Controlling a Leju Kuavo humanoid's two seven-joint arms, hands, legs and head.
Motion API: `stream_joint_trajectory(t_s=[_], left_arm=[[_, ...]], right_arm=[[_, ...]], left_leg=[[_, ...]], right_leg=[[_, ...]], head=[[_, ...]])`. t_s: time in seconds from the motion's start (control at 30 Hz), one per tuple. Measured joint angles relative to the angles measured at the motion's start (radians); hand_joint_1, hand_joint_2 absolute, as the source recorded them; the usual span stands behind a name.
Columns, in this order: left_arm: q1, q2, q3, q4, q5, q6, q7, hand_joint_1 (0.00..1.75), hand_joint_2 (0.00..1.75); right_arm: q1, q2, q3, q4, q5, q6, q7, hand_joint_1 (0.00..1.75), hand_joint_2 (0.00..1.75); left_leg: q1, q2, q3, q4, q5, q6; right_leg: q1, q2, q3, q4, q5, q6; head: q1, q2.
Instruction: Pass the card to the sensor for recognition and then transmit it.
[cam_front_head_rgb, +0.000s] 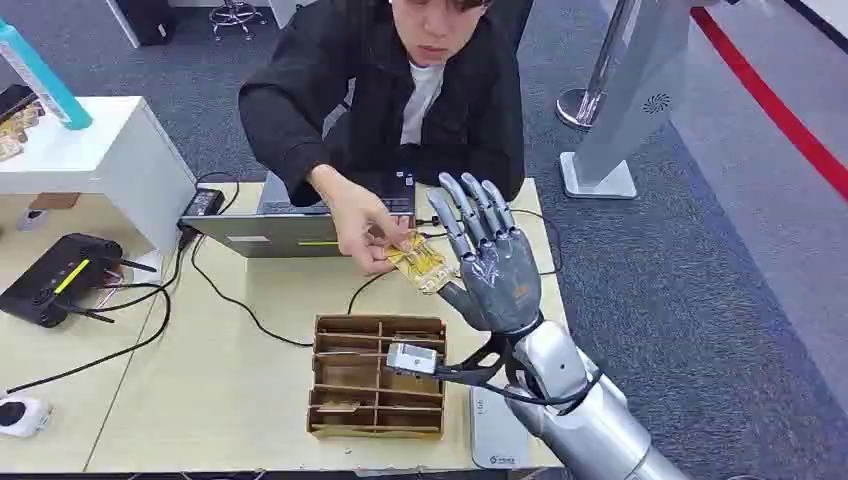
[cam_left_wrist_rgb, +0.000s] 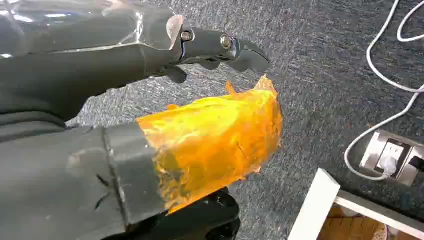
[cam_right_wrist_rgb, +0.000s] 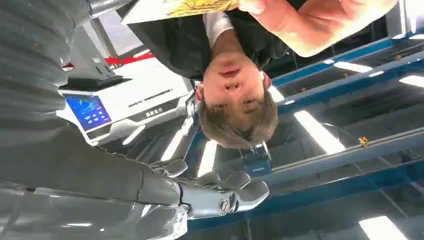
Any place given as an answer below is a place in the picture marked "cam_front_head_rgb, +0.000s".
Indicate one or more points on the person's hand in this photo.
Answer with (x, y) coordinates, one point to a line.
(358, 222)

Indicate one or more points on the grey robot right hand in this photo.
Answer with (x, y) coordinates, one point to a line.
(500, 285)

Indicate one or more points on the yellow printed card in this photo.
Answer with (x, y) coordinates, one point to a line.
(420, 265)

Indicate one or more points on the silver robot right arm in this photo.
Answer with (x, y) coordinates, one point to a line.
(596, 434)

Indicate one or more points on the grey laptop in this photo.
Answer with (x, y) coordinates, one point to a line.
(291, 232)

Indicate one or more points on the white flat pad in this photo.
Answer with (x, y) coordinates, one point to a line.
(497, 430)

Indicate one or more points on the person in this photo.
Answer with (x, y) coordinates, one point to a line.
(464, 112)

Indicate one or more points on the black power adapter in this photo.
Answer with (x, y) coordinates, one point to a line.
(203, 203)

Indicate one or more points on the wooden card box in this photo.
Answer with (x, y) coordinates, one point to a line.
(371, 378)

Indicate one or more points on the white kiosk stand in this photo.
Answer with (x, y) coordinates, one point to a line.
(629, 99)

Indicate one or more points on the office chair base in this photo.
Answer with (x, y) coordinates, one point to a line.
(235, 14)

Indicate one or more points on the white desk shelf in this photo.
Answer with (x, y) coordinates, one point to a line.
(119, 159)

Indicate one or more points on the black cabinet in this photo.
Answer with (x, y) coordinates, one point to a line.
(149, 20)

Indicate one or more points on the black router with antennas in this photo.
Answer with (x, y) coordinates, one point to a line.
(50, 281)

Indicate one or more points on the small white round gadget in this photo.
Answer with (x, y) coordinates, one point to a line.
(31, 219)

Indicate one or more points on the stack of printed cards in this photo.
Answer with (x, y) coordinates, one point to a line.
(14, 129)

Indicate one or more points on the white and black small device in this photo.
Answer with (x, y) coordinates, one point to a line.
(23, 415)

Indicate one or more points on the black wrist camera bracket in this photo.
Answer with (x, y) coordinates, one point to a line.
(480, 368)

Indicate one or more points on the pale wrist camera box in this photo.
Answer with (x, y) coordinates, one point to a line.
(411, 359)

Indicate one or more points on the chrome stanchion post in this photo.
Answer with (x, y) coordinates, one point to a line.
(586, 99)

